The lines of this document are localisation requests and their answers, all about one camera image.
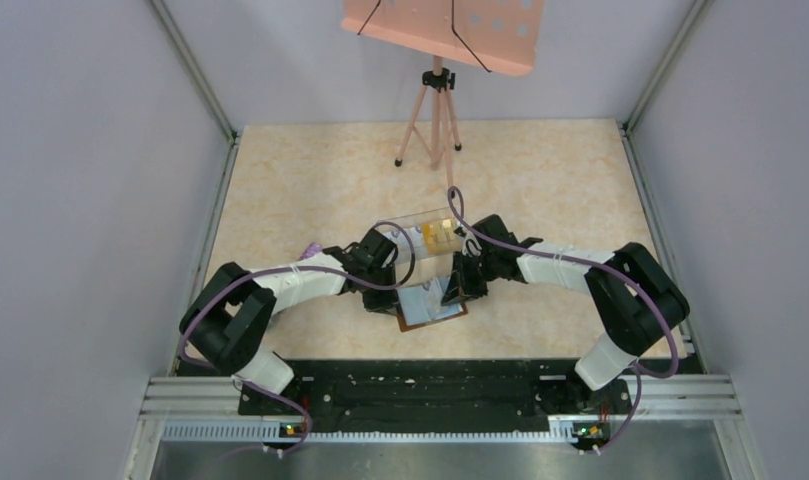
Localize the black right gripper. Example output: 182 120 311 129
442 249 500 306

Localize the silver VIP card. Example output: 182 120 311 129
415 276 454 320

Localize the brown leather card holder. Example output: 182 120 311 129
396 276 468 333

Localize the clear plastic card box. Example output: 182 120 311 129
375 207 463 287

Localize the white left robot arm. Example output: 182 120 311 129
179 229 401 414

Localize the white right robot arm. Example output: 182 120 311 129
442 214 690 412

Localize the purple glitter microphone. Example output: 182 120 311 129
299 242 323 260

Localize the pink music stand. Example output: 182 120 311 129
341 0 546 187

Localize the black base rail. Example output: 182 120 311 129
238 359 631 434

